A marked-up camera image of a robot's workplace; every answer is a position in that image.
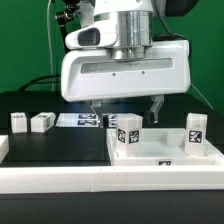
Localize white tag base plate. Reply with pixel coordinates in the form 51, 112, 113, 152
55, 112, 118, 128

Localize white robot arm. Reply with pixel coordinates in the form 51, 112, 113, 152
61, 0, 199, 123

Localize black cable bundle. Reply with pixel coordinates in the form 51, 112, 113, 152
18, 73, 63, 93

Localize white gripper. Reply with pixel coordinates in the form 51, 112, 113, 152
61, 40, 190, 127

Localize white obstacle fence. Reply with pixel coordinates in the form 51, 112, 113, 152
0, 135, 224, 194

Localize white square tabletop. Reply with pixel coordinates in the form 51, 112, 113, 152
107, 128, 224, 166

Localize grey thin cable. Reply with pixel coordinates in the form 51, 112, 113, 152
190, 83, 215, 111

